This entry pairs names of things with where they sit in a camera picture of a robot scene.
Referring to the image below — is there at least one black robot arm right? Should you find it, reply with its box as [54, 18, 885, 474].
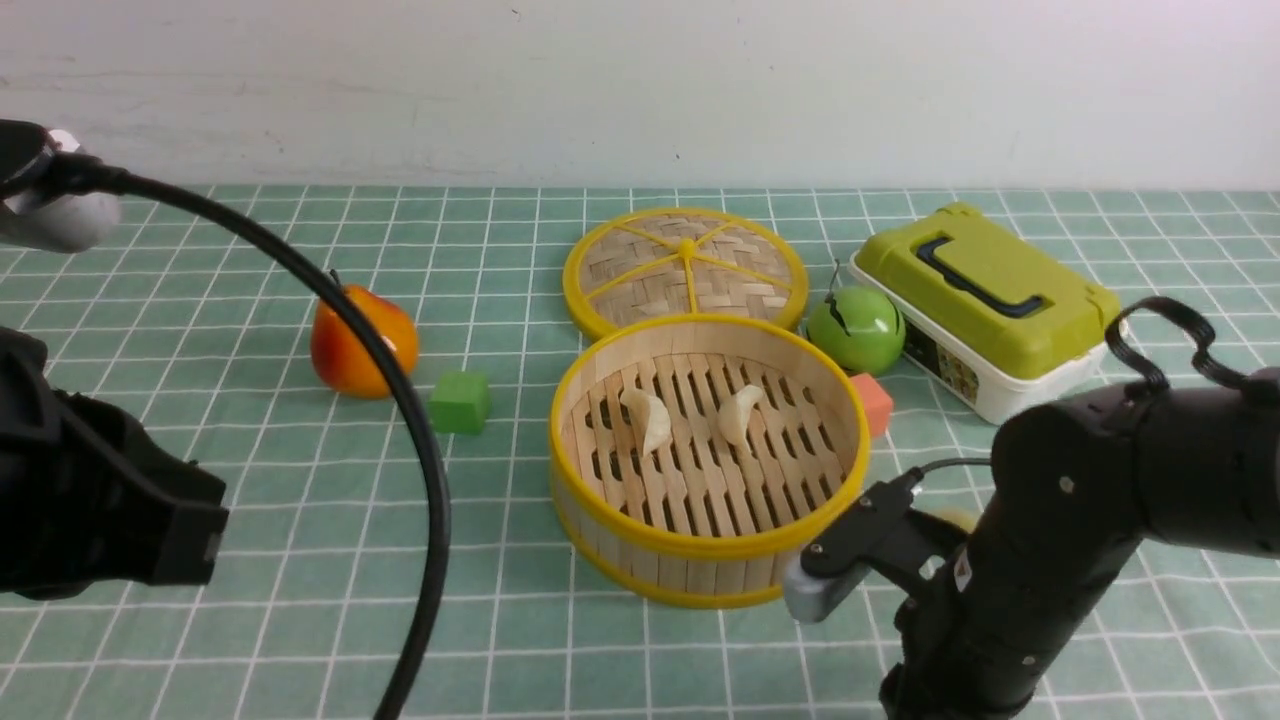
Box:
[879, 368, 1279, 719]

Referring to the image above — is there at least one green lidded white box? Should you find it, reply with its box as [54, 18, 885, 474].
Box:
[850, 202, 1123, 425]

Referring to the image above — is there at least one orange red pear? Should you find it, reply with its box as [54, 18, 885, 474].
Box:
[310, 270, 420, 398]

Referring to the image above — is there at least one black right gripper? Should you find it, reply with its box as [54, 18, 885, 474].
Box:
[879, 500, 1142, 719]

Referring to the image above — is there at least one white dumpling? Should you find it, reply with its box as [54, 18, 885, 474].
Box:
[620, 388, 673, 455]
[717, 384, 765, 447]

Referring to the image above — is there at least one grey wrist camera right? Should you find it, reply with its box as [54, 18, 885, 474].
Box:
[783, 468, 970, 624]

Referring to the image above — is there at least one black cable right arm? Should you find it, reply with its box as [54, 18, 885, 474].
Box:
[915, 296, 1280, 477]

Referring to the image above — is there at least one green checkered tablecloth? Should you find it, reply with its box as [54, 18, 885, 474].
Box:
[1, 186, 1279, 719]

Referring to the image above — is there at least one green cube block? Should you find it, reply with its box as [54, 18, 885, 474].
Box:
[428, 370, 492, 436]

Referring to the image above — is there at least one bamboo steamer tray yellow rim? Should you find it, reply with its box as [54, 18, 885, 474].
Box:
[549, 315, 870, 609]

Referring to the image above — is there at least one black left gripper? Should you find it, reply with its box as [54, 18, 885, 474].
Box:
[1, 329, 229, 601]

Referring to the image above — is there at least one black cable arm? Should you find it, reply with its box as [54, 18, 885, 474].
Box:
[915, 296, 1280, 477]
[40, 150, 453, 720]

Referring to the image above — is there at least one orange cube block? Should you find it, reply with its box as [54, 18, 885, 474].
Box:
[850, 373, 893, 437]

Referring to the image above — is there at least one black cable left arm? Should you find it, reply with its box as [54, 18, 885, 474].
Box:
[40, 150, 453, 720]

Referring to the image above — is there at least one pale yellow dumpling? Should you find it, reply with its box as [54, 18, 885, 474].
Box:
[934, 507, 979, 534]

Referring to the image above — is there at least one green apple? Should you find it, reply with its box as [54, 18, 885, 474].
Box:
[804, 263, 908, 375]

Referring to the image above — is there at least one woven bamboo steamer lid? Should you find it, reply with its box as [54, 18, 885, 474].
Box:
[561, 208, 810, 340]

